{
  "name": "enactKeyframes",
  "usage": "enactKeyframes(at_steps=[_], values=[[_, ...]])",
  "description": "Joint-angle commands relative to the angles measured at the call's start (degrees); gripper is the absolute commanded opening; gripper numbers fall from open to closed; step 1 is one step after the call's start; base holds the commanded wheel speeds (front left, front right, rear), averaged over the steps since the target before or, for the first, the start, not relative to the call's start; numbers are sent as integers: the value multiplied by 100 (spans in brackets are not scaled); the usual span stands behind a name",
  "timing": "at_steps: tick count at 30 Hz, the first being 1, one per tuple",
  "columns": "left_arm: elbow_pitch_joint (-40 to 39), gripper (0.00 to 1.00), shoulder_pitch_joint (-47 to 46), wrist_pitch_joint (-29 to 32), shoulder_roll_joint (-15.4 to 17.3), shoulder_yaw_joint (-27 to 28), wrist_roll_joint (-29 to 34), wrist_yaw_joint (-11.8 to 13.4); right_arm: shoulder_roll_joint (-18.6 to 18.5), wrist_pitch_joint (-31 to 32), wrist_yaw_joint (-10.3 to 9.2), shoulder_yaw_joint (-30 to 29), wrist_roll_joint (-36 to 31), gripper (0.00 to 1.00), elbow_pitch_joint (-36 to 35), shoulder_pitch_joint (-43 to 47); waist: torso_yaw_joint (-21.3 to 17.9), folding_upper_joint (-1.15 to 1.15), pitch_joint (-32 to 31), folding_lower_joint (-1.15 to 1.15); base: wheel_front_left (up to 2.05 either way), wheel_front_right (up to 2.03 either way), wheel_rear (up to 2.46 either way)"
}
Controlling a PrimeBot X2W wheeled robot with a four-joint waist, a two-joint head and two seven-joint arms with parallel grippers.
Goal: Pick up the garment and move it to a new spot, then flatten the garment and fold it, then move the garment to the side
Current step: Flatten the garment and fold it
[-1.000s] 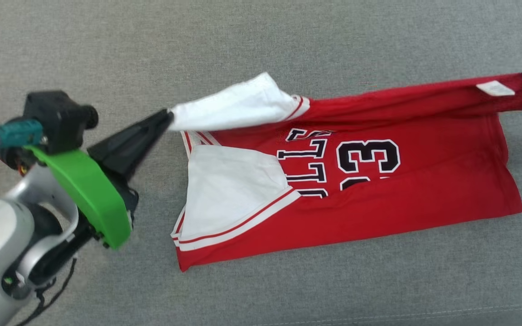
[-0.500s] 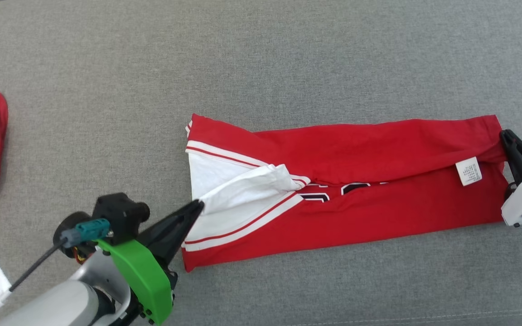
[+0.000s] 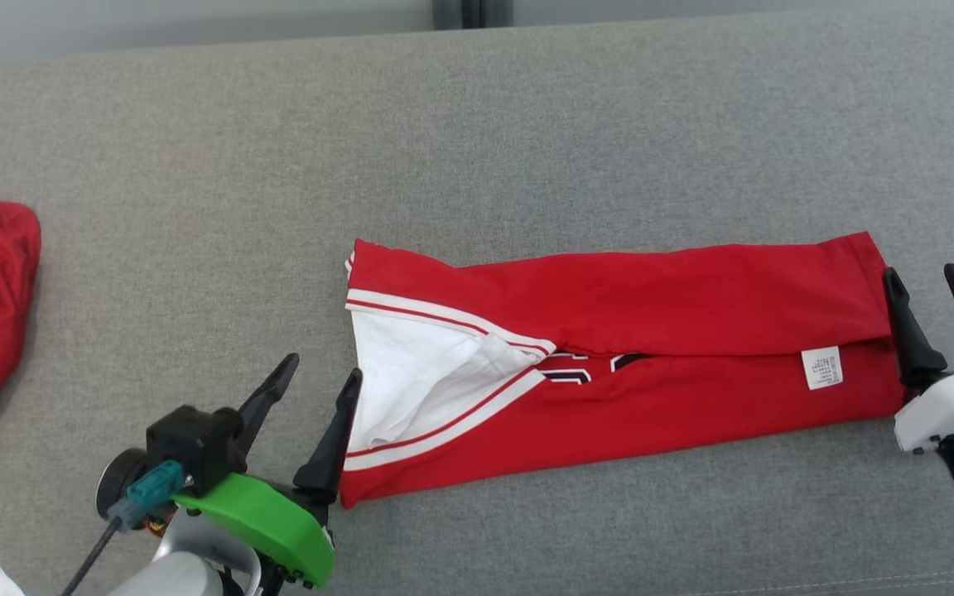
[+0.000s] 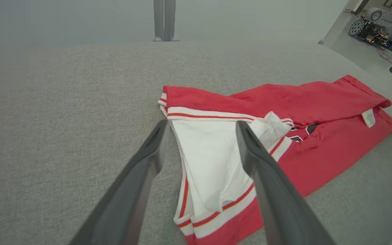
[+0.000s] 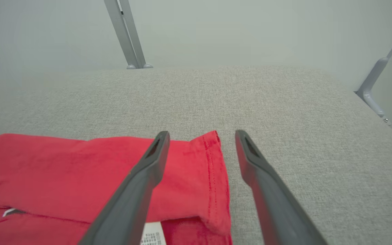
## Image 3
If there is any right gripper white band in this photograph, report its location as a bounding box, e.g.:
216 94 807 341
882 263 954 455

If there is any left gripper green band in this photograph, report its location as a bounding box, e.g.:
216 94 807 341
96 353 364 589

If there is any red basketball jersey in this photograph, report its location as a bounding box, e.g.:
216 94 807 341
339 231 908 510

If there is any grey fabric sofa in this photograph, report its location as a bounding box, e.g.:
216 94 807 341
0 4 954 596

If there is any left black cable teal connector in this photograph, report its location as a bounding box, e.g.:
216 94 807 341
59 460 188 596

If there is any grey metal post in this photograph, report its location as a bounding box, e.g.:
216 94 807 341
431 0 515 31

